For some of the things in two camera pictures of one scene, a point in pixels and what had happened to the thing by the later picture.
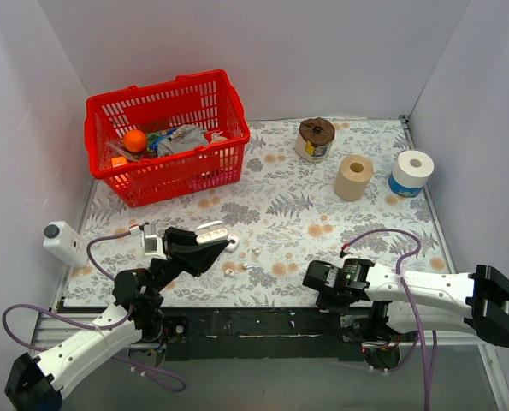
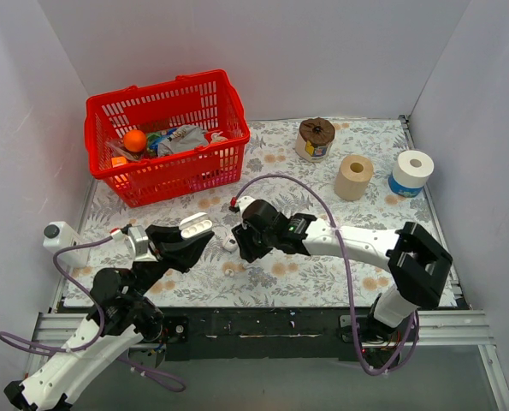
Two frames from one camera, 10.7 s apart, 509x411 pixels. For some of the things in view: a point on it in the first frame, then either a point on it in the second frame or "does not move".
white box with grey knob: [68, 244] does not move
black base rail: [262, 335] does not move
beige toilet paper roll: [352, 176] does not move
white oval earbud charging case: [211, 232] → [195, 224]
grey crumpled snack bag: [186, 138] does not move
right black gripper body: [318, 282] → [243, 241]
